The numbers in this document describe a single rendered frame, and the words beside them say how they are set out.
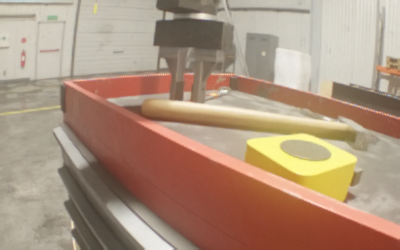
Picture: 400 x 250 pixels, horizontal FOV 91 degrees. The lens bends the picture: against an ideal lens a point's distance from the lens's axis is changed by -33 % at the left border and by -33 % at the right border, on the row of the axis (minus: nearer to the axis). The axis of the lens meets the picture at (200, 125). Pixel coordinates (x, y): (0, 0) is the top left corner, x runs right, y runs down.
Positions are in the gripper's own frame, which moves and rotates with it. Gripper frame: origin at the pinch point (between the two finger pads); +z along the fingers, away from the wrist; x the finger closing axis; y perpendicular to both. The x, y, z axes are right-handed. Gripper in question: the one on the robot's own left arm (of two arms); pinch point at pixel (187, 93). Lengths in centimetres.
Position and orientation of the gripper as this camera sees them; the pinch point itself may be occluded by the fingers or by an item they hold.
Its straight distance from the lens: 47.8
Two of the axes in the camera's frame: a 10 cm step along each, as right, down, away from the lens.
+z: -0.8, 9.6, 2.7
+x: -9.0, -1.9, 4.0
